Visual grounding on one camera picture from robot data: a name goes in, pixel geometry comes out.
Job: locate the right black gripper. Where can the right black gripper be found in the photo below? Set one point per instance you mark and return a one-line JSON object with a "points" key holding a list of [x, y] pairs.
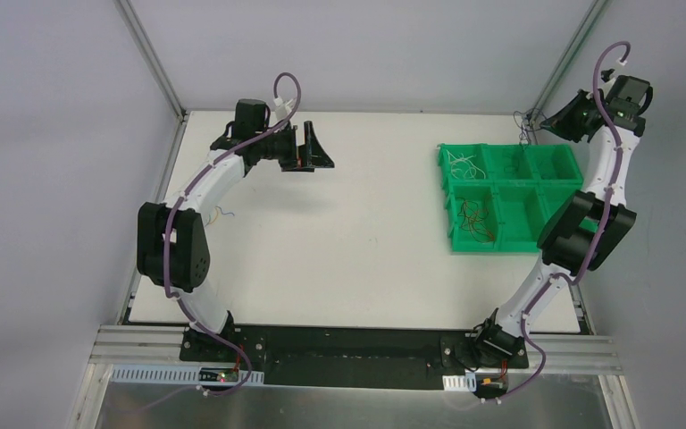
{"points": [[583, 116]]}

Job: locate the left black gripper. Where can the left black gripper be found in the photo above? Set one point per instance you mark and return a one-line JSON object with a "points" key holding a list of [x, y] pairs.
{"points": [[296, 150]]}

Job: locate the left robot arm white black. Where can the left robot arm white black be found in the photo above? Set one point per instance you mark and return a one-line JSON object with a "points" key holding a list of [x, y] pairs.
{"points": [[172, 247]]}

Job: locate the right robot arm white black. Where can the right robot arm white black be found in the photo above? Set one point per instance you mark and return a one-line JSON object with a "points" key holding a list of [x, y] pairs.
{"points": [[587, 227]]}

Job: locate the green divided plastic bin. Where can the green divided plastic bin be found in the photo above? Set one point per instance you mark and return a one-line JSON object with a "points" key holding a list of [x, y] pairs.
{"points": [[498, 198]]}

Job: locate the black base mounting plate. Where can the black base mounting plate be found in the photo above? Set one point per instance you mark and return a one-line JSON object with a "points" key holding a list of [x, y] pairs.
{"points": [[398, 359]]}

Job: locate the left control circuit board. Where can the left control circuit board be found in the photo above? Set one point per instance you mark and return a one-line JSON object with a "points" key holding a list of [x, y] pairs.
{"points": [[218, 375]]}

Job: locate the control circuit board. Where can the control circuit board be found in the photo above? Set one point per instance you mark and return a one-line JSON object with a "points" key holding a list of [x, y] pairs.
{"points": [[218, 375], [489, 383]]}

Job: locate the right control circuit board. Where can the right control circuit board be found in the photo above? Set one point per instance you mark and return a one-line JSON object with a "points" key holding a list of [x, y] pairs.
{"points": [[489, 383]]}

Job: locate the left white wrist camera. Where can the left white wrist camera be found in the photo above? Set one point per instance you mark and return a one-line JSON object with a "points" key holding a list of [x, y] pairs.
{"points": [[283, 108]]}

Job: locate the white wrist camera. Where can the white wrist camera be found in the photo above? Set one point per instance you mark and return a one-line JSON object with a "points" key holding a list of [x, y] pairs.
{"points": [[283, 108], [607, 77]]}

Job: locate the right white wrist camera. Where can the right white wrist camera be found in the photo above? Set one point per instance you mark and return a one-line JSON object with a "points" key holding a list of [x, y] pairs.
{"points": [[607, 77]]}

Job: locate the aluminium frame rail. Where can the aluminium frame rail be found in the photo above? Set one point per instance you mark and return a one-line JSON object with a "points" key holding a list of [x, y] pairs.
{"points": [[141, 344]]}

